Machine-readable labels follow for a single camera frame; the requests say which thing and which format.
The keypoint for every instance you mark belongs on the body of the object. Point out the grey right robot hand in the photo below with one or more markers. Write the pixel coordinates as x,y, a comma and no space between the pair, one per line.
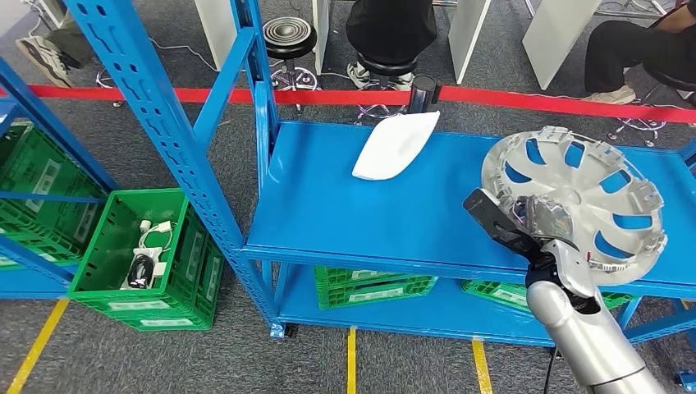
546,217

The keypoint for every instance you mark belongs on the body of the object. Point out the grey plastic wheel hubcap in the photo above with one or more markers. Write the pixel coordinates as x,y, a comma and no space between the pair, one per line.
576,196

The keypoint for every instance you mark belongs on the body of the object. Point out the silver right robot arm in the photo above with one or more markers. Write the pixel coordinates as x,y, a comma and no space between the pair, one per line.
582,326

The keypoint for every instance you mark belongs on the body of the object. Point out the white plastic cover part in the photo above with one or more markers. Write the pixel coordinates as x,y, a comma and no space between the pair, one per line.
394,144

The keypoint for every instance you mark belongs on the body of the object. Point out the blue metal shelf rack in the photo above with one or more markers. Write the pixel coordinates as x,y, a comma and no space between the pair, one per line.
687,378
54,130
337,217

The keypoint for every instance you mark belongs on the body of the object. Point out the red barrier belt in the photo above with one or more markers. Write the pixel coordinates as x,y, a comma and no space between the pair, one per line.
326,97
543,104

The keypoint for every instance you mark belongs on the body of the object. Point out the person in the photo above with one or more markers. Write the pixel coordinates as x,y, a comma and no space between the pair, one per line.
625,51
46,57
391,24

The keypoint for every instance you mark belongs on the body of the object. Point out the black stool chrome base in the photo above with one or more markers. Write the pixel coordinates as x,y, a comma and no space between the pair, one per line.
677,80
387,65

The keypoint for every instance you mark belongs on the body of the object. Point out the narrow white desk panel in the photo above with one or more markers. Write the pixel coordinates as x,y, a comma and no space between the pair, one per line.
321,32

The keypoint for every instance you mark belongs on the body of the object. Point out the black ridged seat stool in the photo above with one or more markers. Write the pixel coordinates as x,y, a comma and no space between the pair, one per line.
290,35

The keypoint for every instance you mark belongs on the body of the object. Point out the open green plastic crate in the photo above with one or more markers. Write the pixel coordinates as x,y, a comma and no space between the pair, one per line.
111,228

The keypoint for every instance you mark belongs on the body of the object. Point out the large tilted green crate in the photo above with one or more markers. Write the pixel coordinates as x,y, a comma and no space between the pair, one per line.
32,179

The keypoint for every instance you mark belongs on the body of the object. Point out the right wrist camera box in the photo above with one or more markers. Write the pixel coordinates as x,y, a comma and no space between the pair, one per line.
495,220

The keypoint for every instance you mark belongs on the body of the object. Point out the black stanchion post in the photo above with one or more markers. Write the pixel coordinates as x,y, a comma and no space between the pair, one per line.
424,92

